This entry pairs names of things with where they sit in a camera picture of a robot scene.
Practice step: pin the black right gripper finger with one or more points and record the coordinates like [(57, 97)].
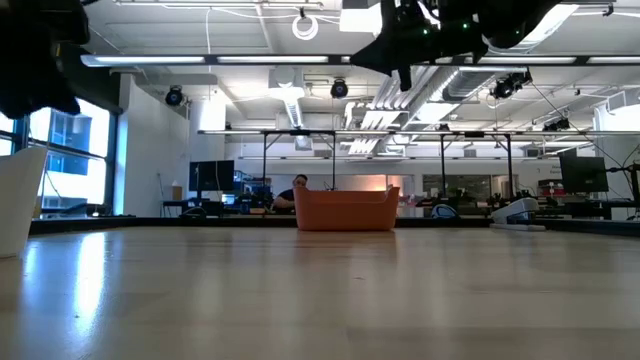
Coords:
[(385, 47), (385, 66)]

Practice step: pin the white plastic bin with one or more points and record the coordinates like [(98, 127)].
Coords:
[(20, 200)]

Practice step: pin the orange plastic bin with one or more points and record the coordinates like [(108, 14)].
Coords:
[(345, 212)]

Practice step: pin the black ceiling speaker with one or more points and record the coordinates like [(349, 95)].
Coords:
[(174, 96), (339, 89)]

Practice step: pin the large window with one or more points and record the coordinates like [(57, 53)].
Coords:
[(75, 170)]

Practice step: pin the long ceiling light bar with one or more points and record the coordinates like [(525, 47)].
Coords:
[(270, 59)]

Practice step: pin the person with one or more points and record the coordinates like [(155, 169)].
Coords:
[(290, 197)]

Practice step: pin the white stapler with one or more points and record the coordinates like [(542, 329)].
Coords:
[(517, 210)]

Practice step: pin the black computer monitor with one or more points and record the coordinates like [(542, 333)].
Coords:
[(582, 175), (210, 175)]

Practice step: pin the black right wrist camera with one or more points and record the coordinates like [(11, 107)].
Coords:
[(405, 79)]

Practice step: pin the black ceiling camera rig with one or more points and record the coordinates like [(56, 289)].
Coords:
[(507, 87)]

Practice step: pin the black metal gantry frame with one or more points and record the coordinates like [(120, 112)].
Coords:
[(300, 133), (442, 170)]

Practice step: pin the black aluminium table frame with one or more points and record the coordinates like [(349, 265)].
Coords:
[(150, 222)]

